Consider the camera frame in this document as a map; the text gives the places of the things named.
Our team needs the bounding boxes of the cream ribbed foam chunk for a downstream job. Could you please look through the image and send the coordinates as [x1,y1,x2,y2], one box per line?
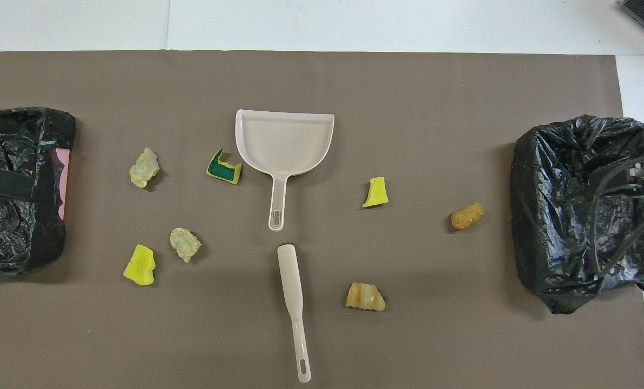
[170,227,202,263]

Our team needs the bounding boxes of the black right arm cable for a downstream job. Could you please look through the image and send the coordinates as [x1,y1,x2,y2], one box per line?
[591,154,644,277]

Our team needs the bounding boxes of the yellow sponge wedge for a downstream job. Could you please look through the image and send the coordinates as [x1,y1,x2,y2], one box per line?
[361,177,390,209]

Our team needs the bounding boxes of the pink plastic bin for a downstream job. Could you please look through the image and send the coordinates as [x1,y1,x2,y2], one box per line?
[56,149,71,220]

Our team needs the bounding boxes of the pale beige foam chunk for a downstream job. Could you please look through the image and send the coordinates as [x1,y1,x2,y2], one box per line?
[129,147,160,189]

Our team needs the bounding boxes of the black bag over pink bin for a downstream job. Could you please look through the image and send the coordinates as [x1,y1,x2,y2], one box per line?
[0,107,76,276]

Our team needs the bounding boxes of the bright yellow foam block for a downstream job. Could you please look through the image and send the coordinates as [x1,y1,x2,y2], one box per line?
[123,244,156,286]

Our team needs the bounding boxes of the beige hand brush black bristles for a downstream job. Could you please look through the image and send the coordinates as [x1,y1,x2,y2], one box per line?
[277,244,312,384]

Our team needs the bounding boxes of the green and yellow sponge piece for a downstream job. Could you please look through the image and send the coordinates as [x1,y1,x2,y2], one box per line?
[206,149,243,185]

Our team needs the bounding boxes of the crumpled black trash bag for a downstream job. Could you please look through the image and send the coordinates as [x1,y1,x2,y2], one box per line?
[510,115,644,315]

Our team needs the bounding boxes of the orange-brown foam cylinder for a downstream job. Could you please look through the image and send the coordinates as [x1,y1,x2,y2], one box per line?
[451,203,485,231]

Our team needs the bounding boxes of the brown paper table mat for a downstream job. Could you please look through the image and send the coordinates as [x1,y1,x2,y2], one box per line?
[0,50,644,389]

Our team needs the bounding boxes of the orange striped foam chunk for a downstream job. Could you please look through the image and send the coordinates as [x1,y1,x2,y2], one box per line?
[346,282,386,312]

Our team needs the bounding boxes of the beige plastic dustpan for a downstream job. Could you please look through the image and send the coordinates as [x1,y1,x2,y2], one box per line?
[235,109,335,232]

